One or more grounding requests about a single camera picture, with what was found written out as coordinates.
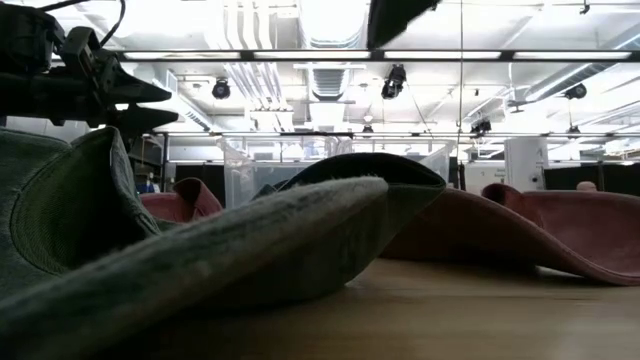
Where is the white pillar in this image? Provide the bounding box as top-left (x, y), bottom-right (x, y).
top-left (503, 137), bottom-right (550, 194)

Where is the black overhead light bar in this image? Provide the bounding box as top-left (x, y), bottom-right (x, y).
top-left (114, 48), bottom-right (640, 63)

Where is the thin black vertical pole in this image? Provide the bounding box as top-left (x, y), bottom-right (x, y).
top-left (458, 0), bottom-right (464, 191)

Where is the black partition wall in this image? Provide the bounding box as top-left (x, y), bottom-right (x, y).
top-left (543, 163), bottom-right (640, 197)

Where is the clear plastic bin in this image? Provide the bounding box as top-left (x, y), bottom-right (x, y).
top-left (344, 139), bottom-right (457, 184)
top-left (219, 135), bottom-right (341, 210)

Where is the green cap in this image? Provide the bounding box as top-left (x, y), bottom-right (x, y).
top-left (0, 152), bottom-right (447, 360)

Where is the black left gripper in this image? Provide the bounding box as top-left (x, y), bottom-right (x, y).
top-left (52, 25), bottom-right (180, 139)

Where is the red cap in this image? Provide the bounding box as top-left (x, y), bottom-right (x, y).
top-left (139, 177), bottom-right (225, 224)
top-left (379, 182), bottom-right (640, 287)

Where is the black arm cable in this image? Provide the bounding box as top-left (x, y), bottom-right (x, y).
top-left (39, 0), bottom-right (127, 49)

